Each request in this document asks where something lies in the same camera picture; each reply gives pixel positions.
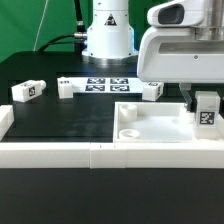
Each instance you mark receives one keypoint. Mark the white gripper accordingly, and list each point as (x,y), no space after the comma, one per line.
(173,55)

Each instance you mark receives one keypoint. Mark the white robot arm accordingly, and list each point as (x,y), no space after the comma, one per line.
(212,26)

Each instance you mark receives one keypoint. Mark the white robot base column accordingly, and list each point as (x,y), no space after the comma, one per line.
(110,38)

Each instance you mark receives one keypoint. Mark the fiducial marker sheet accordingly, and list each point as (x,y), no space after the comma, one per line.
(107,85)

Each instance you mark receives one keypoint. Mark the white U-shaped obstacle fence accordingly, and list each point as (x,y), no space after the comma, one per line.
(198,154)

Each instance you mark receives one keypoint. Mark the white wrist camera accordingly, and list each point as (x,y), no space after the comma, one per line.
(177,13)

